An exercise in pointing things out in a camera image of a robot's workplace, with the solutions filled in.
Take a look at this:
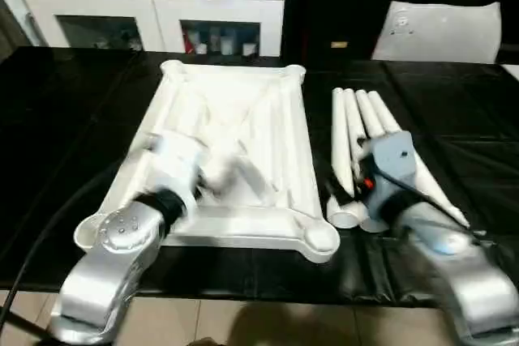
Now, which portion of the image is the white plastic table top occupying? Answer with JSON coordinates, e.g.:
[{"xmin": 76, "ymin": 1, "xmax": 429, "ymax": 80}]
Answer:
[{"xmin": 74, "ymin": 60, "xmax": 341, "ymax": 264}]

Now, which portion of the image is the white chair back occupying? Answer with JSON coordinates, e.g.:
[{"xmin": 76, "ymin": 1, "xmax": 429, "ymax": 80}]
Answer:
[{"xmin": 371, "ymin": 0, "xmax": 502, "ymax": 64}]

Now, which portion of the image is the black tripod leg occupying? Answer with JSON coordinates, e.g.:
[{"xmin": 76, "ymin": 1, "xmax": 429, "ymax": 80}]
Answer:
[{"xmin": 0, "ymin": 308, "xmax": 48, "ymax": 341}]

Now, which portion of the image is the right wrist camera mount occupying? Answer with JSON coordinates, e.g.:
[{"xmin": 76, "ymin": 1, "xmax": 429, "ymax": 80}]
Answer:
[{"xmin": 362, "ymin": 131, "xmax": 417, "ymax": 221}]

